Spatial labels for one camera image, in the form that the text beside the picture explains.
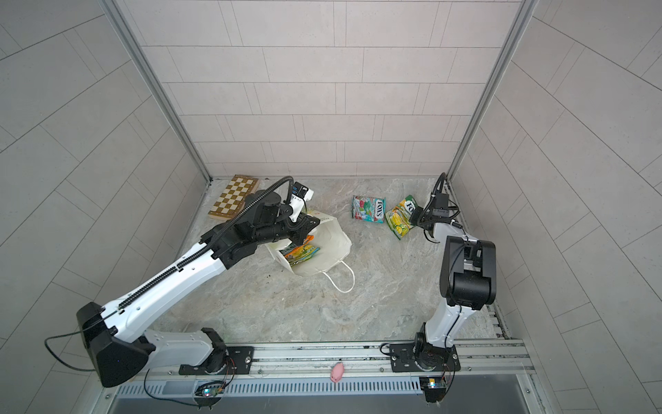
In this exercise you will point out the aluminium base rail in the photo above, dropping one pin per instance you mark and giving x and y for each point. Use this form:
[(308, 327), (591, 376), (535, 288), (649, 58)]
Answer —
[(303, 369)]

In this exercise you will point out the pink eraser on rail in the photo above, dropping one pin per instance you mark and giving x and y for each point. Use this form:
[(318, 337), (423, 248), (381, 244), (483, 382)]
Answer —
[(337, 372)]

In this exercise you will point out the orange candy bag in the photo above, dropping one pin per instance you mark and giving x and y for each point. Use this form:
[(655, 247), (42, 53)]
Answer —
[(295, 255)]

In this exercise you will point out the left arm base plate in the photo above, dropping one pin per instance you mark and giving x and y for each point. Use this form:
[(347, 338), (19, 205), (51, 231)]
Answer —
[(233, 360)]

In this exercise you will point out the teal mint candy bag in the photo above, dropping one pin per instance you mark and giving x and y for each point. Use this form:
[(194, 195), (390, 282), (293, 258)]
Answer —
[(368, 209)]

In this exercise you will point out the yellow green candy bag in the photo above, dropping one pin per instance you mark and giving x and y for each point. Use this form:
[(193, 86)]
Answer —
[(398, 219)]

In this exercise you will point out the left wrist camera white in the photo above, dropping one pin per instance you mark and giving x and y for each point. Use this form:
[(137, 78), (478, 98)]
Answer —
[(300, 196)]

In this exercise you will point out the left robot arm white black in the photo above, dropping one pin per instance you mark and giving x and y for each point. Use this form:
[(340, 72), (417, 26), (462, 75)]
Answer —
[(117, 336)]

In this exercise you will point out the wooden chessboard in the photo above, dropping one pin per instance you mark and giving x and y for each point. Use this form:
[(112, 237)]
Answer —
[(233, 197)]

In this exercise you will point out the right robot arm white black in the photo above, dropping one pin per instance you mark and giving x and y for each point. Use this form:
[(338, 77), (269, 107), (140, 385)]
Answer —
[(467, 282)]

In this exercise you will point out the right circuit board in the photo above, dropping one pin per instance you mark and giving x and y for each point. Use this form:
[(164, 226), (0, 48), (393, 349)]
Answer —
[(434, 389)]

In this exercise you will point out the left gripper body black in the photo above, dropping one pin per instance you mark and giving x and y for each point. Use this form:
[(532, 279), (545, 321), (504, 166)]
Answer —
[(281, 230)]

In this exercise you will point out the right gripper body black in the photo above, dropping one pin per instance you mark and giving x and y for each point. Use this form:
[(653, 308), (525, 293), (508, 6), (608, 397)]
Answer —
[(422, 216)]

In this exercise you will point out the circuit board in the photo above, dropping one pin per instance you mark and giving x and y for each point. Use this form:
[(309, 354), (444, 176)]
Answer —
[(207, 395), (434, 389)]

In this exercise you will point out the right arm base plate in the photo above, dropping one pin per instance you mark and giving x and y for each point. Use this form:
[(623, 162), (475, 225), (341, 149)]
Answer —
[(412, 358)]

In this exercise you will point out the left circuit board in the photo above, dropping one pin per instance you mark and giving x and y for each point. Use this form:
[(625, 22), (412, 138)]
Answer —
[(207, 395)]

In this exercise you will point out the white paper bag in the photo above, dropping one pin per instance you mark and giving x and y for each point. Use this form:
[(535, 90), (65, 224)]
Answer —
[(324, 249)]

